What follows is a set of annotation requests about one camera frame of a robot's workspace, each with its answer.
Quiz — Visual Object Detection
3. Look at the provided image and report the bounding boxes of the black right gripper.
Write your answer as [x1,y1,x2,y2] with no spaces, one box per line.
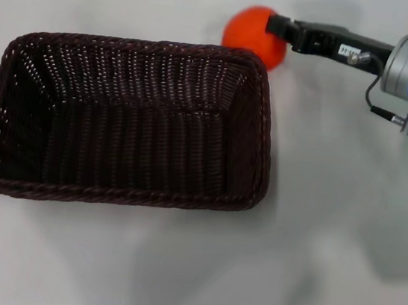
[261,13,398,78]

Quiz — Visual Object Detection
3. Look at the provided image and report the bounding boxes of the orange ball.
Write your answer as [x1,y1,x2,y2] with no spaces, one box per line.
[218,0,294,75]

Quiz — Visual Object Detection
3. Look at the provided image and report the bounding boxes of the dark brown woven basket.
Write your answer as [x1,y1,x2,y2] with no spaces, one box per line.
[0,16,287,232]

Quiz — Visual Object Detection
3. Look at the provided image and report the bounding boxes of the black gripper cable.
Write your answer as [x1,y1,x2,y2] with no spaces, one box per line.
[347,49,408,136]

